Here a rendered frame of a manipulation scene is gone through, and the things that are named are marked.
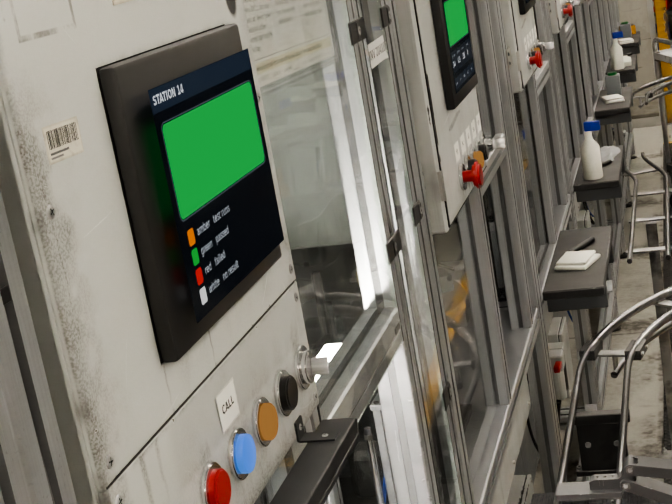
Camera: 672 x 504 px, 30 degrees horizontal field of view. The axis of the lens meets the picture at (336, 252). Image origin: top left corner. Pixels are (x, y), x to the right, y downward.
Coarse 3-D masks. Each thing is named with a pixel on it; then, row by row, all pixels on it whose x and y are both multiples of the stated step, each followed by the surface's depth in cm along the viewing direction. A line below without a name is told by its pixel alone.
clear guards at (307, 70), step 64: (256, 0) 114; (320, 0) 134; (256, 64) 112; (320, 64) 132; (384, 64) 160; (320, 128) 129; (384, 128) 157; (320, 192) 127; (320, 256) 125; (384, 256) 150; (320, 320) 123; (384, 320) 147; (320, 384) 121; (448, 448) 174
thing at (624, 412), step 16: (576, 400) 249; (624, 400) 244; (576, 416) 243; (592, 416) 243; (608, 416) 242; (624, 416) 237; (592, 432) 244; (608, 432) 243; (624, 432) 230; (592, 448) 245; (608, 448) 244; (624, 448) 224; (560, 464) 222; (592, 464) 246; (608, 464) 245; (560, 480) 216
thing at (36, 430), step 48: (384, 0) 164; (0, 192) 69; (0, 240) 68; (0, 288) 69; (432, 288) 174; (0, 336) 67; (48, 432) 71; (384, 432) 170; (48, 480) 71; (384, 480) 173
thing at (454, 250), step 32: (480, 64) 250; (480, 96) 246; (448, 256) 198; (448, 288) 196; (448, 320) 193; (480, 320) 220; (480, 352) 217; (480, 384) 214; (480, 416) 211; (480, 448) 208
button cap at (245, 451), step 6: (240, 438) 95; (246, 438) 95; (252, 438) 96; (240, 444) 94; (246, 444) 95; (252, 444) 96; (240, 450) 94; (246, 450) 95; (252, 450) 96; (240, 456) 94; (246, 456) 94; (252, 456) 96; (240, 462) 94; (246, 462) 94; (252, 462) 96; (240, 468) 94; (246, 468) 94; (252, 468) 95
